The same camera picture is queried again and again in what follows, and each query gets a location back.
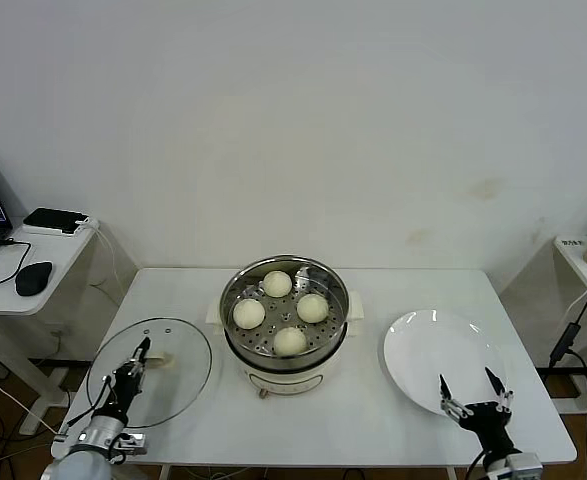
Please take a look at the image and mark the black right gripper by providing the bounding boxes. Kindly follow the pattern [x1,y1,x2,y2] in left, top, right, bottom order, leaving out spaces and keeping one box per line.
[439,368,520,462]

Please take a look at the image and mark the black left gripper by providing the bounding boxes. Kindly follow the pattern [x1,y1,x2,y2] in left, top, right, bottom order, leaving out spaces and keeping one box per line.
[97,337,153,417]

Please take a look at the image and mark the glass lid with cream handle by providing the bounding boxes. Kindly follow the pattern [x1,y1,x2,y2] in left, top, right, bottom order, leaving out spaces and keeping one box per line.
[86,317,213,429]

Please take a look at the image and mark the white steamed baozi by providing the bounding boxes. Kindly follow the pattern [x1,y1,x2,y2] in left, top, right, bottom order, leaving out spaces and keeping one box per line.
[263,270,293,298]
[232,298,266,330]
[272,326,308,357]
[296,292,330,324]

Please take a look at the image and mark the perforated stainless steel steamer basket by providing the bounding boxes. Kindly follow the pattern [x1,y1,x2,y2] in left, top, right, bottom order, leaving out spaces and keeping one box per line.
[220,254,350,364]

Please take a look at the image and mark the large white plate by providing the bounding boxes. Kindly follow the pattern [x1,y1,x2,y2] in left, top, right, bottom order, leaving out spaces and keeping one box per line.
[383,309,508,417]

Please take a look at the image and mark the black computer mouse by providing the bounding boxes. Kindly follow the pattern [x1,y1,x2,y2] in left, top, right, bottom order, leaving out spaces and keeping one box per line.
[15,260,54,297]

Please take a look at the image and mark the white side table with laptop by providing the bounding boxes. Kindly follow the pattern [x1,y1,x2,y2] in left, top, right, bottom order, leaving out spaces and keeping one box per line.
[0,215,139,436]

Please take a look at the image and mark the black smartphone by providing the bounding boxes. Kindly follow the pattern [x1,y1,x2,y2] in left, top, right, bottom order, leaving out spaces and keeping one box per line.
[22,207,90,235]

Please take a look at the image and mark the white side table with cup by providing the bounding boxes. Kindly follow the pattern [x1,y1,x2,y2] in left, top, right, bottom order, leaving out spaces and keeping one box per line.
[537,234,587,446]

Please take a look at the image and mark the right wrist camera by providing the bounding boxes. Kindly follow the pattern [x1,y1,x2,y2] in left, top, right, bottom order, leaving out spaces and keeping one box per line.
[492,452,542,480]

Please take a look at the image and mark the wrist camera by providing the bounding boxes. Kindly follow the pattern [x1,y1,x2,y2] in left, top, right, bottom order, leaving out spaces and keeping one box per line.
[492,452,542,480]
[117,432,150,456]

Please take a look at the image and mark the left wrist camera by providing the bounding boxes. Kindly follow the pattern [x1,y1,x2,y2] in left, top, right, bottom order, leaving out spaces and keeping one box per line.
[117,432,150,456]

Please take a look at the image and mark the black cable with adapter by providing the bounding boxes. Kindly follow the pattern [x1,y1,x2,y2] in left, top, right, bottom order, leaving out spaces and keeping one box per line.
[547,280,587,444]

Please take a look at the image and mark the white charging cable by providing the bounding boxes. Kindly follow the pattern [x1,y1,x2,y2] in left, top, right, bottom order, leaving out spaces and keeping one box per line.
[74,218,124,301]

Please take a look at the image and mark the black laptop cable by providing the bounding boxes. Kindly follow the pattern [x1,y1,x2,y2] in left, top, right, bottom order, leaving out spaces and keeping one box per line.
[0,238,34,295]

